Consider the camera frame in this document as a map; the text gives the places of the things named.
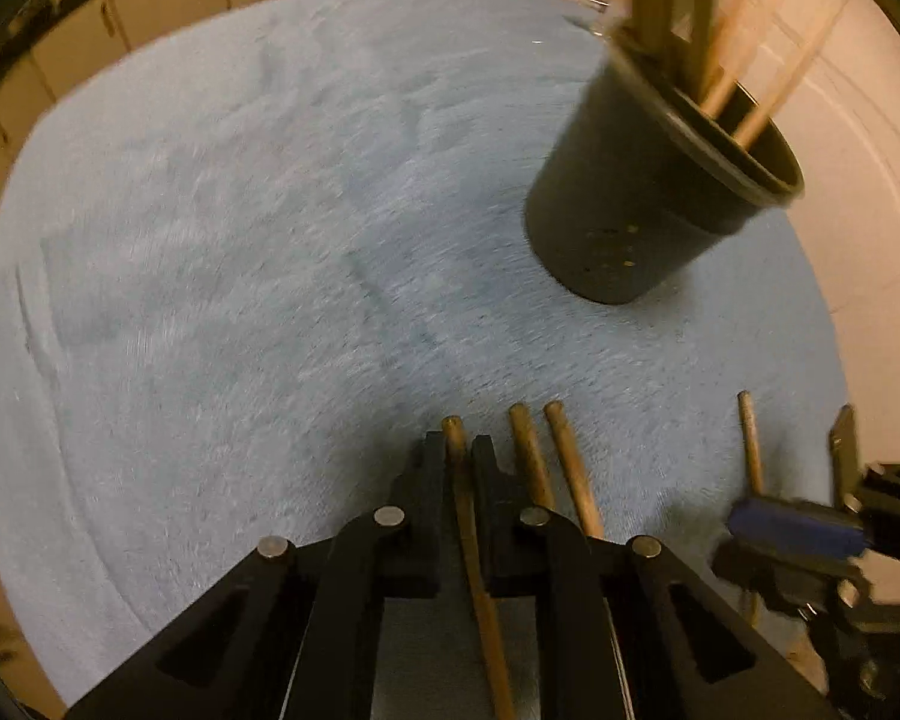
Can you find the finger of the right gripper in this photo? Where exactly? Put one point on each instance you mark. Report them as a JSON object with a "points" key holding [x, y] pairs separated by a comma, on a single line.
{"points": [[797, 527]]}

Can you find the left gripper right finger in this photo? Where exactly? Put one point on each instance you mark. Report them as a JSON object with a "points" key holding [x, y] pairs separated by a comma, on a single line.
{"points": [[621, 634]]}

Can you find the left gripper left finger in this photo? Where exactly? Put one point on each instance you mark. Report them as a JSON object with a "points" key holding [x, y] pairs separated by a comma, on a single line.
{"points": [[291, 631]]}

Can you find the black utensil holder cup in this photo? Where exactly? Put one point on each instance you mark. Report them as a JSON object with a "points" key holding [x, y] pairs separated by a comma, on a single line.
{"points": [[641, 182]]}

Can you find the blue table cloth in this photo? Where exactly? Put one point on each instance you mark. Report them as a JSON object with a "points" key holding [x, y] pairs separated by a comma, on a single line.
{"points": [[243, 270]]}

